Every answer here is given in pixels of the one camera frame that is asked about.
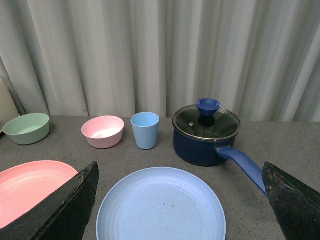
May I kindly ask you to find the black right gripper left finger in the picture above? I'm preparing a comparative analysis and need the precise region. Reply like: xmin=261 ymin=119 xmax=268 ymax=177
xmin=0 ymin=161 xmax=99 ymax=240

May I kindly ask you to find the pink bowl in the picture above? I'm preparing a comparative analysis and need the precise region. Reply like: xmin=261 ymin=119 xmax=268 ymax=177
xmin=81 ymin=115 xmax=125 ymax=149

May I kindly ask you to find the white curtain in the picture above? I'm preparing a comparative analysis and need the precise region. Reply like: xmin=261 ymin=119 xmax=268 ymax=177
xmin=0 ymin=0 xmax=320 ymax=122

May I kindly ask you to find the pink plate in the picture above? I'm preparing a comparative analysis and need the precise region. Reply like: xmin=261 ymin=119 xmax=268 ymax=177
xmin=0 ymin=160 xmax=78 ymax=228

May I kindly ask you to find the light blue cup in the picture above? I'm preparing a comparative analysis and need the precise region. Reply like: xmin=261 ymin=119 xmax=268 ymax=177
xmin=130 ymin=112 xmax=160 ymax=150

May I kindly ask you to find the glass lid blue knob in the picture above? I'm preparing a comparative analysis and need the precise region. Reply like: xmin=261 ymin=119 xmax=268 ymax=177
xmin=173 ymin=98 xmax=241 ymax=141

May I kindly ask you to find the light blue plate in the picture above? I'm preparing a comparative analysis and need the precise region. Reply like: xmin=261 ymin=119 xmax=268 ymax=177
xmin=96 ymin=167 xmax=227 ymax=240

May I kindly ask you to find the cream toaster appliance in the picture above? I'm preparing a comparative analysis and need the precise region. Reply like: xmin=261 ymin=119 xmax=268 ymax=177
xmin=0 ymin=77 xmax=20 ymax=134

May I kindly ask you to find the green bowl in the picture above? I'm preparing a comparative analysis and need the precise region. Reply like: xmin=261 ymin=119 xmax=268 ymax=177
xmin=3 ymin=113 xmax=50 ymax=145

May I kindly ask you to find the dark blue saucepan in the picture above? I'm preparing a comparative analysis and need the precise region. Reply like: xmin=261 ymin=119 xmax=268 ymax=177
xmin=172 ymin=123 xmax=268 ymax=197

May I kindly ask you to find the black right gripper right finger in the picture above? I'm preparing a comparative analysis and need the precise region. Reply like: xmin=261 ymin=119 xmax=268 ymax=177
xmin=262 ymin=162 xmax=320 ymax=240

